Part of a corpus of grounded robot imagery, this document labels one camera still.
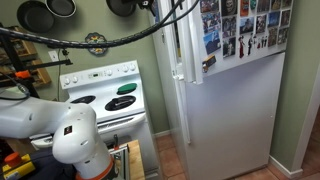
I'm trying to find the group photo magnet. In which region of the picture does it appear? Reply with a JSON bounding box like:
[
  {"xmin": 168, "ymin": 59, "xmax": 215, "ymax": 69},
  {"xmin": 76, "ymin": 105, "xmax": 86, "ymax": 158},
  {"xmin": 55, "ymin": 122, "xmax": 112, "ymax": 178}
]
[{"xmin": 200, "ymin": 0, "xmax": 220, "ymax": 14}]

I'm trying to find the black orange box magnet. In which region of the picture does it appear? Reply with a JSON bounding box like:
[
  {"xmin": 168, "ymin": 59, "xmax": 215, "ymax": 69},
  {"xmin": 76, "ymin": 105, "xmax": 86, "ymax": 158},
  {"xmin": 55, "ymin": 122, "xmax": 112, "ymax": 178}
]
[{"xmin": 201, "ymin": 54, "xmax": 217, "ymax": 74}]

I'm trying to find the yellow emergency stop box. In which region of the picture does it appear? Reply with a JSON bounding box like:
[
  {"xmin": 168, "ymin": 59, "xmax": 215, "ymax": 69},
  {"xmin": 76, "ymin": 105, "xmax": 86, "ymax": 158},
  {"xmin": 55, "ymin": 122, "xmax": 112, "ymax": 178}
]
[{"xmin": 2, "ymin": 152, "xmax": 37, "ymax": 180}]

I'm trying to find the aluminium frame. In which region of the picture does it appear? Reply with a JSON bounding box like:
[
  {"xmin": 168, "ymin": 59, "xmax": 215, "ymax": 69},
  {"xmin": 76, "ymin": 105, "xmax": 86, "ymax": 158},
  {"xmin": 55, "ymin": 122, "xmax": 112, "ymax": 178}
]
[{"xmin": 107, "ymin": 144, "xmax": 131, "ymax": 180}]

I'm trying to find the white freezer door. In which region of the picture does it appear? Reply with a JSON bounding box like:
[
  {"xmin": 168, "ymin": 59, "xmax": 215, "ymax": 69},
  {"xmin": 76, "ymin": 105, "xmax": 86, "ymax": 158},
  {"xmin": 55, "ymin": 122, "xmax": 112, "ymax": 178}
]
[{"xmin": 173, "ymin": 0, "xmax": 295, "ymax": 85}]

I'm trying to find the small figures magnet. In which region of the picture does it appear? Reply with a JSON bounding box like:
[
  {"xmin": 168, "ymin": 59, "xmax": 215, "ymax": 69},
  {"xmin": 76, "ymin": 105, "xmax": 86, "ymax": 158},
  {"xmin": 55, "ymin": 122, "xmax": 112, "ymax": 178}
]
[{"xmin": 253, "ymin": 34, "xmax": 268, "ymax": 50}]

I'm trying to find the skull photo magnet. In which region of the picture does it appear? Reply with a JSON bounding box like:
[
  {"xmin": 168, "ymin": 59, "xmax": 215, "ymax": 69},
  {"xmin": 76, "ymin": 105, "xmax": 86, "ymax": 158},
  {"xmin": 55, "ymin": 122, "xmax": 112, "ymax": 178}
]
[{"xmin": 220, "ymin": 0, "xmax": 239, "ymax": 17}]

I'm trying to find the silver rimmed frying pan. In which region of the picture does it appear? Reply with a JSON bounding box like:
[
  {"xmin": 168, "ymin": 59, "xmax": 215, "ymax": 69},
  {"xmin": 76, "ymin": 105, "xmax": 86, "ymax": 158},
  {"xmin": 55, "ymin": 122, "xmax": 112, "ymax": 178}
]
[{"xmin": 44, "ymin": 0, "xmax": 77, "ymax": 19}]

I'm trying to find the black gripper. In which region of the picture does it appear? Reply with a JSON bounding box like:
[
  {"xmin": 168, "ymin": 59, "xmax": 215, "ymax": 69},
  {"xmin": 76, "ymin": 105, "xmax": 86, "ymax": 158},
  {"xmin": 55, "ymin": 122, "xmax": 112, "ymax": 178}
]
[{"xmin": 136, "ymin": 0, "xmax": 158, "ymax": 17}]

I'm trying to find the white wall light switch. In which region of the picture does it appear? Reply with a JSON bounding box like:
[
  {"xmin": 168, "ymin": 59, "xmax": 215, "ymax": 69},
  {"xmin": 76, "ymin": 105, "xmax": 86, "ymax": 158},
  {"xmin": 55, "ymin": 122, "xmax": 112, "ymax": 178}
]
[{"xmin": 47, "ymin": 49, "xmax": 60, "ymax": 63}]

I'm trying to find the black figure magnet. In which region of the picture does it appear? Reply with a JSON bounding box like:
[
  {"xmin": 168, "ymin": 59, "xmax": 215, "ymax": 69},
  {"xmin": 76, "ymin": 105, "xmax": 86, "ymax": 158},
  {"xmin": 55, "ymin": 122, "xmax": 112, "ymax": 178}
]
[{"xmin": 246, "ymin": 33, "xmax": 254, "ymax": 56}]

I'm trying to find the large white fridge door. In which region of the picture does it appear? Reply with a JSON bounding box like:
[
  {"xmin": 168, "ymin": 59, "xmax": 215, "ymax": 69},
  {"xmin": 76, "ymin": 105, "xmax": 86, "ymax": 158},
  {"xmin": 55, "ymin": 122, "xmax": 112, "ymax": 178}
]
[{"xmin": 173, "ymin": 51, "xmax": 287, "ymax": 180}]

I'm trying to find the blue landscape photo magnet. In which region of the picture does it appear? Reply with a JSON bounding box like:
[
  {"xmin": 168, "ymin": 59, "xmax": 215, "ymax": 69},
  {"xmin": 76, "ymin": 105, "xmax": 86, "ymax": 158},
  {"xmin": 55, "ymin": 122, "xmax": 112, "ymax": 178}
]
[{"xmin": 239, "ymin": 17, "xmax": 255, "ymax": 35}]

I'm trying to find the red handled clamp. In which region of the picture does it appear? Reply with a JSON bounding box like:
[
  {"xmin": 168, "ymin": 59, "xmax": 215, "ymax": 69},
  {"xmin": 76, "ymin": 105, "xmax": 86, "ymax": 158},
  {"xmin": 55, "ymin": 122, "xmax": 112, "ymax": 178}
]
[{"xmin": 112, "ymin": 133, "xmax": 120, "ymax": 151}]

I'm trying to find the floral ceramic trivet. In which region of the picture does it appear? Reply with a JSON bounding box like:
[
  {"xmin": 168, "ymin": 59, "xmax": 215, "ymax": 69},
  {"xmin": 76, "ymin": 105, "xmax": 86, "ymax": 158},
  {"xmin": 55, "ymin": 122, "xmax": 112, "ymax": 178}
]
[{"xmin": 84, "ymin": 31, "xmax": 109, "ymax": 56}]

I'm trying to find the red dress figure magnet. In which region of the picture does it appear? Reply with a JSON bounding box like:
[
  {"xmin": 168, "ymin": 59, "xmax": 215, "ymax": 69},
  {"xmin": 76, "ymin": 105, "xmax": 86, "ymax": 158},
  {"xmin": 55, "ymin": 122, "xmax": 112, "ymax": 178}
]
[{"xmin": 237, "ymin": 35, "xmax": 246, "ymax": 59}]

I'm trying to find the white electric stove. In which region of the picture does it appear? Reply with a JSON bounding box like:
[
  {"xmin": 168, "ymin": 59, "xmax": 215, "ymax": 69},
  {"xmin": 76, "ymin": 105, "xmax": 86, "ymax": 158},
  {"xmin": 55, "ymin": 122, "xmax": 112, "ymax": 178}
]
[{"xmin": 30, "ymin": 59, "xmax": 162, "ymax": 180}]

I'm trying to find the wooden wall rack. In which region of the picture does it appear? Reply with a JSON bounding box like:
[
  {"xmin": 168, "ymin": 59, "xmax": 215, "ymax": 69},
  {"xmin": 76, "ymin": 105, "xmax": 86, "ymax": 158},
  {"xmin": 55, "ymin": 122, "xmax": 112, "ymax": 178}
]
[{"xmin": 0, "ymin": 24, "xmax": 53, "ymax": 89}]

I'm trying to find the orange clamp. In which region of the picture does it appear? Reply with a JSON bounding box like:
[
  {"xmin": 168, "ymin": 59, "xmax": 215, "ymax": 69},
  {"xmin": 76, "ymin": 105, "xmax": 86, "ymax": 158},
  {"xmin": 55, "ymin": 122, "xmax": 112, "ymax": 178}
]
[{"xmin": 14, "ymin": 69, "xmax": 32, "ymax": 80}]

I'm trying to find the black braided cable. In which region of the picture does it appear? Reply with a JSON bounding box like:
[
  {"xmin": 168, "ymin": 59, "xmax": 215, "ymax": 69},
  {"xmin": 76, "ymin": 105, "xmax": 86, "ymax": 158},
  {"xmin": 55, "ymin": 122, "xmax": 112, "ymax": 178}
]
[{"xmin": 0, "ymin": 0, "xmax": 201, "ymax": 50}]

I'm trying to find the sky blue landscape photo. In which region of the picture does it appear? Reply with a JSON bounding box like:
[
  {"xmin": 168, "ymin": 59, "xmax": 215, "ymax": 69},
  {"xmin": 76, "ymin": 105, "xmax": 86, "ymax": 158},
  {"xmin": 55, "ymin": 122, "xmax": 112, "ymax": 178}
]
[{"xmin": 203, "ymin": 30, "xmax": 222, "ymax": 56}]

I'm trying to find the colourful people collage photo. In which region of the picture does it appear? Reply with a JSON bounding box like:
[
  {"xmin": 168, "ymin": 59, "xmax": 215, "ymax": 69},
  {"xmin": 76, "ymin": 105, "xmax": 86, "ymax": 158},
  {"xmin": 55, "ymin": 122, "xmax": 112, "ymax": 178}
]
[{"xmin": 201, "ymin": 12, "xmax": 222, "ymax": 34}]

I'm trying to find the black camera stand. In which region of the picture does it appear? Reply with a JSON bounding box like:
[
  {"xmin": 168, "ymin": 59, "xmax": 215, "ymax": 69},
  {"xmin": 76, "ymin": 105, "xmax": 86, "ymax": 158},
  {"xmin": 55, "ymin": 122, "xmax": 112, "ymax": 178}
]
[{"xmin": 0, "ymin": 22, "xmax": 73, "ymax": 98}]

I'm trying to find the orange red photo magnet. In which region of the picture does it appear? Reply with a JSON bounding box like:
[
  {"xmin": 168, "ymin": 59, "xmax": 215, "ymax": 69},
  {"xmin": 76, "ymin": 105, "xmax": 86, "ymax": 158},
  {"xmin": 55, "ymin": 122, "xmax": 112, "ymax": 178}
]
[{"xmin": 239, "ymin": 0, "xmax": 250, "ymax": 18}]

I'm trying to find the large black frying pan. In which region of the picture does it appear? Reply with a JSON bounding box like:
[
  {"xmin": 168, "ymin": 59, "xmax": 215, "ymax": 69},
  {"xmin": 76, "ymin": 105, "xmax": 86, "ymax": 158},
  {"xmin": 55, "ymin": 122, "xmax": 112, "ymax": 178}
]
[{"xmin": 16, "ymin": 0, "xmax": 55, "ymax": 34}]

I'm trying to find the green burner cover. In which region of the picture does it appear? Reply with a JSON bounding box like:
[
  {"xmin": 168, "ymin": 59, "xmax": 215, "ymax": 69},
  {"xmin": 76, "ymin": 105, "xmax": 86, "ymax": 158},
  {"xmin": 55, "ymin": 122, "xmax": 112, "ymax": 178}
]
[{"xmin": 116, "ymin": 82, "xmax": 139, "ymax": 96}]

